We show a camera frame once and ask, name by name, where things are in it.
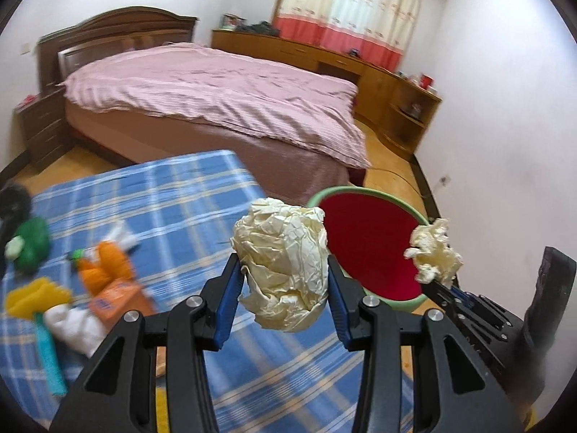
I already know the white tissue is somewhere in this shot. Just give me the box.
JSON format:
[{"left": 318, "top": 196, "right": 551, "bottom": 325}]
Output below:
[{"left": 43, "top": 304, "right": 107, "bottom": 358}]

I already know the red bin with green rim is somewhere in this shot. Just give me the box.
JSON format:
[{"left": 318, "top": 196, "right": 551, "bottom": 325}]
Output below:
[{"left": 307, "top": 186, "right": 427, "bottom": 313}]

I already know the floral cream red curtain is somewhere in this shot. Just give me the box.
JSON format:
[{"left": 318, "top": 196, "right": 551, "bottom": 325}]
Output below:
[{"left": 274, "top": 0, "right": 422, "bottom": 71}]

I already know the green clover plush toy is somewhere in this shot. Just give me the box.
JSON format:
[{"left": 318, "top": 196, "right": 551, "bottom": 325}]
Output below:
[{"left": 5, "top": 216, "right": 51, "bottom": 276}]

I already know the pink bed quilt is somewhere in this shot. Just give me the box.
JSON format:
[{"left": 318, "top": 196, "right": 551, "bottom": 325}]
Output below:
[{"left": 62, "top": 43, "right": 370, "bottom": 169}]

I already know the black suction cup mount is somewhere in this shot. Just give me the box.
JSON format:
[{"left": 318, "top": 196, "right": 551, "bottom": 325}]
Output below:
[{"left": 0, "top": 183, "right": 31, "bottom": 279}]

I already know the blue plaid blanket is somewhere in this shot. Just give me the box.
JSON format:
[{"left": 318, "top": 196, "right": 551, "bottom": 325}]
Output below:
[{"left": 32, "top": 151, "right": 363, "bottom": 432}]

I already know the dark wooden nightstand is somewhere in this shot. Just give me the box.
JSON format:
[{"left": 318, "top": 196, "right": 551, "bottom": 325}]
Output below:
[{"left": 15, "top": 88, "right": 73, "bottom": 172}]

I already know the teal handled brush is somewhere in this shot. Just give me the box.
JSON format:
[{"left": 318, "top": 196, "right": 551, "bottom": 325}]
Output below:
[{"left": 33, "top": 313, "right": 67, "bottom": 398}]

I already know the long wooden sideboard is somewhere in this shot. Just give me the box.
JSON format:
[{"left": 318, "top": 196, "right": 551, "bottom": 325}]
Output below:
[{"left": 210, "top": 29, "right": 441, "bottom": 160}]

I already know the orange cardboard box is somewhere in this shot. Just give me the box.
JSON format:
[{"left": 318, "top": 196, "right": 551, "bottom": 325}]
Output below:
[{"left": 89, "top": 280, "right": 155, "bottom": 331}]

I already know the small cream paper ball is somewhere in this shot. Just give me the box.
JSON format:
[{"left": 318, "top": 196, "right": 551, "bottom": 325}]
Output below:
[{"left": 404, "top": 218, "right": 463, "bottom": 288}]

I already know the large cream paper ball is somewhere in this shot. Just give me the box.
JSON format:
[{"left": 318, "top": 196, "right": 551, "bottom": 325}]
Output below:
[{"left": 231, "top": 197, "right": 329, "bottom": 332}]

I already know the dark wooden headboard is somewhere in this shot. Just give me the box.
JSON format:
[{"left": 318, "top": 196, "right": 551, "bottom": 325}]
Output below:
[{"left": 36, "top": 6, "right": 199, "bottom": 93}]

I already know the orange snack bag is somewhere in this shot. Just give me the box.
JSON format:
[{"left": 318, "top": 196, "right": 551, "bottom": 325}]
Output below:
[{"left": 67, "top": 220, "right": 139, "bottom": 296}]

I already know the dark clothes pile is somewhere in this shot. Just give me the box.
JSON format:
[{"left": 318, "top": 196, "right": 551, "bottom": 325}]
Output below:
[{"left": 235, "top": 21, "right": 281, "bottom": 37}]

